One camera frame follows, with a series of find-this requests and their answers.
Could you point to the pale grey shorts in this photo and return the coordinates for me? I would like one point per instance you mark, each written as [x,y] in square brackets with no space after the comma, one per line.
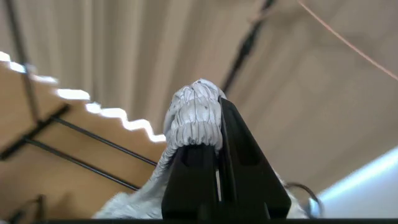
[196,118]

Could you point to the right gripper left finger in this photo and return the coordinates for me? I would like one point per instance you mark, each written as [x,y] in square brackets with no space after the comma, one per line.
[192,180]

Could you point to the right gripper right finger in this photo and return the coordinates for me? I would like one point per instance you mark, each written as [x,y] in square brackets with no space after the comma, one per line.
[248,180]

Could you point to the black clothes rack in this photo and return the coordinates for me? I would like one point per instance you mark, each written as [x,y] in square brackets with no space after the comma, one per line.
[245,46]

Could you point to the beige curtain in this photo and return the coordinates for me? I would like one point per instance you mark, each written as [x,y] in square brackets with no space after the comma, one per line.
[124,46]

